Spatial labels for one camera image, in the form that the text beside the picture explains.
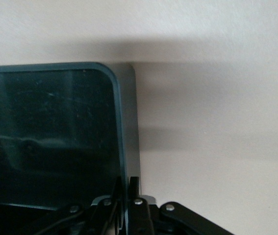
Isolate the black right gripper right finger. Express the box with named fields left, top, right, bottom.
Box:
left=126, top=176, right=234, bottom=235

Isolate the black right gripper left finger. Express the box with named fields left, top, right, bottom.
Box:
left=33, top=175, right=127, bottom=235

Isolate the black plastic box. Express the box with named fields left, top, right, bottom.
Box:
left=0, top=61, right=142, bottom=213

